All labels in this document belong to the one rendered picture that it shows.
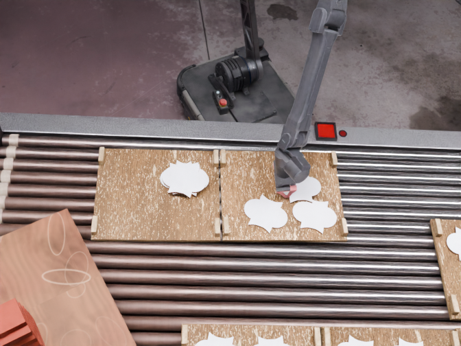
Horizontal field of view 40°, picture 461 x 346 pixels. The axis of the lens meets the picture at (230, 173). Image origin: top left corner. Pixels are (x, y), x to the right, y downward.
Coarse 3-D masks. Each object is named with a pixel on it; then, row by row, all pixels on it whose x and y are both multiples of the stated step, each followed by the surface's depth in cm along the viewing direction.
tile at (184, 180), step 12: (168, 168) 211; (180, 168) 211; (192, 168) 212; (168, 180) 208; (180, 180) 209; (192, 180) 209; (204, 180) 210; (168, 192) 206; (180, 192) 206; (192, 192) 207
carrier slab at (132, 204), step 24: (120, 168) 213; (144, 168) 214; (216, 168) 216; (96, 192) 207; (120, 192) 208; (144, 192) 209; (216, 192) 211; (120, 216) 203; (144, 216) 204; (168, 216) 205; (192, 216) 206; (216, 216) 206; (96, 240) 199; (120, 240) 200; (144, 240) 200; (168, 240) 201; (192, 240) 201; (216, 240) 202
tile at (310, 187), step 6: (306, 180) 215; (312, 180) 215; (300, 186) 214; (306, 186) 214; (312, 186) 214; (318, 186) 214; (288, 192) 212; (294, 192) 212; (300, 192) 212; (306, 192) 212; (312, 192) 212; (318, 192) 212; (294, 198) 211; (300, 198) 211; (306, 198) 211
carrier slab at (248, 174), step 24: (240, 168) 217; (264, 168) 218; (312, 168) 220; (336, 168) 221; (240, 192) 212; (264, 192) 213; (336, 192) 215; (240, 216) 207; (288, 216) 208; (336, 216) 210; (240, 240) 203; (264, 240) 203; (288, 240) 204; (312, 240) 205; (336, 240) 205
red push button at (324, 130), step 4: (320, 124) 231; (324, 124) 232; (328, 124) 232; (320, 128) 230; (324, 128) 231; (328, 128) 231; (332, 128) 231; (320, 132) 229; (324, 132) 230; (328, 132) 230; (332, 132) 230; (320, 136) 229; (324, 136) 229; (328, 136) 229; (332, 136) 229
